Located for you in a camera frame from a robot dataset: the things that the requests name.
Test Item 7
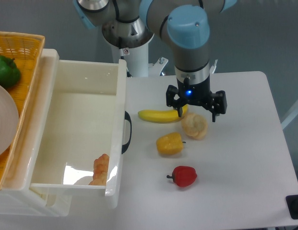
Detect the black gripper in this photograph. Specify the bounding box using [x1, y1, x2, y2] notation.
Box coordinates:
[166, 77, 227, 122]

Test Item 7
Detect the white drawer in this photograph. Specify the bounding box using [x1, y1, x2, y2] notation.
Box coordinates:
[30, 59, 131, 208]

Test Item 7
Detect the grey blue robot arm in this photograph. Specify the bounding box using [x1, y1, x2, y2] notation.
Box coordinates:
[73, 0, 235, 117]

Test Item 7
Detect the white drawer cabinet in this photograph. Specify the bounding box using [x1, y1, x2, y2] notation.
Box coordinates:
[0, 49, 72, 217]

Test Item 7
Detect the beige bread roll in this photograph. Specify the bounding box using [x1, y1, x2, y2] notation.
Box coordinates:
[181, 113, 208, 140]

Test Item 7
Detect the yellow banana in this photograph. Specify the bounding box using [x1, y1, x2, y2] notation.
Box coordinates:
[138, 104, 188, 124]

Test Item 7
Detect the yellow bell pepper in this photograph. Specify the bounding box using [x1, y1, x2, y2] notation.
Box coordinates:
[156, 132, 184, 155]

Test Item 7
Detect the red bell pepper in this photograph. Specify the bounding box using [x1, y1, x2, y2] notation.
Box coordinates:
[166, 166, 197, 187]

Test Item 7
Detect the orange fried food piece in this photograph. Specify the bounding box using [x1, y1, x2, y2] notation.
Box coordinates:
[89, 154, 109, 186]

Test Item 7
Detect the black device at table edge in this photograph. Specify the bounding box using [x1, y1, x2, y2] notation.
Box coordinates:
[286, 195, 298, 219]

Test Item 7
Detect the orange plastic basket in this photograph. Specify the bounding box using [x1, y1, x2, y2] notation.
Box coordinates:
[0, 31, 45, 190]

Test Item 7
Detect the green bell pepper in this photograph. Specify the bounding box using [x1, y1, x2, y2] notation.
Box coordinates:
[0, 55, 21, 89]

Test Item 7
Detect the white plate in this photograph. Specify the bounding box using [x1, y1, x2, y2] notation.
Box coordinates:
[0, 86, 19, 155]

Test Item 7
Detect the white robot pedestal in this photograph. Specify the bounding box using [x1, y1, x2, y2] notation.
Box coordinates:
[108, 37, 168, 77]

